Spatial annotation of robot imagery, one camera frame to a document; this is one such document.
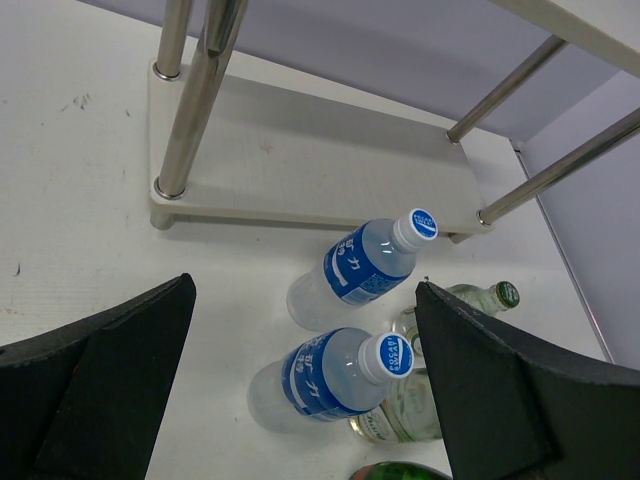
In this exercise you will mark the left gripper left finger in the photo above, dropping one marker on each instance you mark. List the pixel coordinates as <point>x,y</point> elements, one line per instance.
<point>86,400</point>

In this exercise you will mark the water bottle blue label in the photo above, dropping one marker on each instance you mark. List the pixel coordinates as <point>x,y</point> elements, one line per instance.
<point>332,377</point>
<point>360,268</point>

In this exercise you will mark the water bottle blue label rear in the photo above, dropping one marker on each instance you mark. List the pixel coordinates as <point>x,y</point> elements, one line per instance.
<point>360,268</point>

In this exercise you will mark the water bottle blue label front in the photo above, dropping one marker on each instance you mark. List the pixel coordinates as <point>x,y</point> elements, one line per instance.
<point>332,377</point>

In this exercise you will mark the white two-tier shelf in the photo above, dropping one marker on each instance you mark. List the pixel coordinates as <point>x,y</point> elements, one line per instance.
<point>308,152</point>

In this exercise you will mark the clear glass bottle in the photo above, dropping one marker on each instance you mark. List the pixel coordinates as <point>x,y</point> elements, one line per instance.
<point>500,297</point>
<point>408,414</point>

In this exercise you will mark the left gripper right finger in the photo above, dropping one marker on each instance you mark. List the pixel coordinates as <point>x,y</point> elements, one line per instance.
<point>514,406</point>

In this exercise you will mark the green glass bottle front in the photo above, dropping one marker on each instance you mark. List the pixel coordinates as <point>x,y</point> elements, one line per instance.
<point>397,470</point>

